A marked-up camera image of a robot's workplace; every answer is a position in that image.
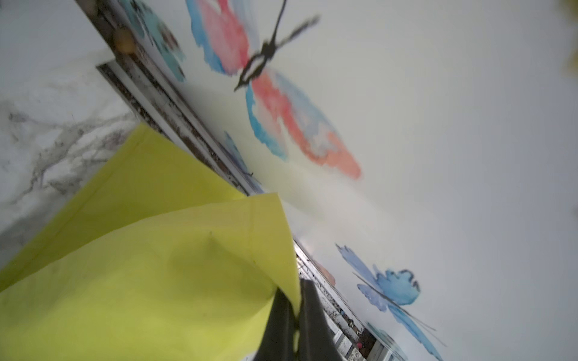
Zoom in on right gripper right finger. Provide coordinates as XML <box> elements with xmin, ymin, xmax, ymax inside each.
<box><xmin>299</xmin><ymin>279</ymin><xmax>343</xmax><ymax>361</ymax></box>

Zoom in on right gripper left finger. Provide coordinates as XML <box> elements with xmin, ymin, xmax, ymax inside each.
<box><xmin>253</xmin><ymin>289</ymin><xmax>296</xmax><ymax>361</ymax></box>

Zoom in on yellow-green long pants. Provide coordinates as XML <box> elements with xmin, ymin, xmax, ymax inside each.
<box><xmin>1</xmin><ymin>125</ymin><xmax>301</xmax><ymax>360</ymax></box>

